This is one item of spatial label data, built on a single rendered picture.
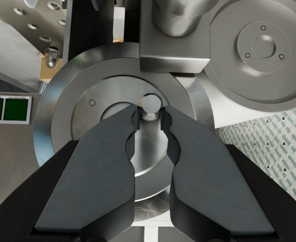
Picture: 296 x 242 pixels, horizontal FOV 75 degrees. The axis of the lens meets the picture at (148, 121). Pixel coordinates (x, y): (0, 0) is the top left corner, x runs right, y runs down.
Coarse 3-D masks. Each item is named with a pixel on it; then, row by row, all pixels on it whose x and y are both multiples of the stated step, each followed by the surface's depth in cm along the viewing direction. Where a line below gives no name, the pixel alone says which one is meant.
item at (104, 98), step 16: (112, 80) 14; (128, 80) 14; (144, 80) 14; (96, 96) 14; (112, 96) 14; (128, 96) 14; (160, 96) 14; (80, 112) 14; (96, 112) 14; (112, 112) 14; (80, 128) 14; (144, 128) 14; (144, 144) 14; (160, 144) 14; (144, 160) 14; (160, 160) 14
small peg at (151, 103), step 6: (144, 96) 11; (150, 96) 11; (156, 96) 11; (144, 102) 11; (150, 102) 11; (156, 102) 11; (162, 102) 11; (144, 108) 11; (150, 108) 11; (156, 108) 11; (144, 114) 11; (150, 114) 11; (156, 114) 11; (150, 120) 13
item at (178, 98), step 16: (96, 64) 16; (112, 64) 16; (128, 64) 16; (80, 80) 16; (96, 80) 16; (160, 80) 16; (176, 80) 16; (64, 96) 15; (80, 96) 15; (176, 96) 16; (64, 112) 15; (192, 112) 16; (64, 128) 15; (64, 144) 15; (144, 176) 15; (160, 176) 15; (144, 192) 15
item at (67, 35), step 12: (72, 0) 19; (84, 0) 22; (72, 12) 19; (84, 12) 23; (96, 12) 28; (72, 24) 19; (84, 24) 23; (96, 24) 28; (108, 24) 37; (72, 36) 19; (84, 36) 23; (96, 36) 28; (108, 36) 38; (72, 48) 19; (84, 48) 23
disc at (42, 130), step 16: (96, 48) 17; (112, 48) 17; (128, 48) 17; (80, 64) 16; (64, 80) 16; (192, 80) 16; (48, 96) 16; (192, 96) 16; (48, 112) 16; (208, 112) 16; (48, 128) 16; (48, 144) 15; (160, 192) 15; (144, 208) 15; (160, 208) 15
